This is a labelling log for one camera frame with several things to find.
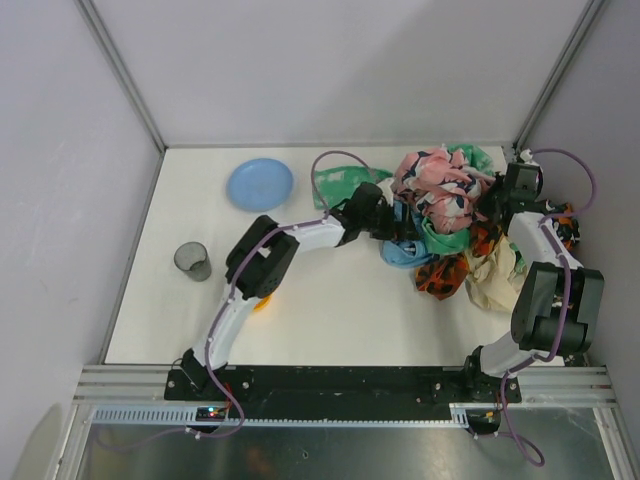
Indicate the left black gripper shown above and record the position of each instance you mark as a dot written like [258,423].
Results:
[388,223]

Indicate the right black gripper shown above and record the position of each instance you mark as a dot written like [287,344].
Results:
[493,201]

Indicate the light blue cloth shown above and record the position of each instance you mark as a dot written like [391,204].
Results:
[407,255]

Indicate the pink navy patterned cloth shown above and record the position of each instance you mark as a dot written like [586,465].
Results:
[444,184]

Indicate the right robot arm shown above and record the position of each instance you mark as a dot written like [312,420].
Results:
[557,308]

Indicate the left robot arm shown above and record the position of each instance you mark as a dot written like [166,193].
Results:
[258,263]

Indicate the orange red patterned cloth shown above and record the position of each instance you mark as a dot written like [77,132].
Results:
[442,278]

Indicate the dark orange patterned cloth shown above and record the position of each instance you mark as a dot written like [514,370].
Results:
[566,228]

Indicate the green white cloth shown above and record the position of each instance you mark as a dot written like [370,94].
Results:
[331,186]

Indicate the blue plate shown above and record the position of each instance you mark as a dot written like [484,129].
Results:
[260,185]

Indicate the orange bowl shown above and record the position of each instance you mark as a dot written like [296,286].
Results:
[263,303]

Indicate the grey mesh cup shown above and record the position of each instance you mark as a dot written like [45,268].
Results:
[192,259]

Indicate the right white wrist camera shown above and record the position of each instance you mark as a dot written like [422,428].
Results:
[526,156]

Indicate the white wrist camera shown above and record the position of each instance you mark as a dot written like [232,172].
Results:
[386,186]
[526,156]

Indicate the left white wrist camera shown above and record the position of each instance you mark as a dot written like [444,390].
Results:
[386,186]

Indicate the white cable duct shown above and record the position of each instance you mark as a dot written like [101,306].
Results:
[196,416]

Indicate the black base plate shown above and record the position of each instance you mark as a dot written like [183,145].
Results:
[349,393]

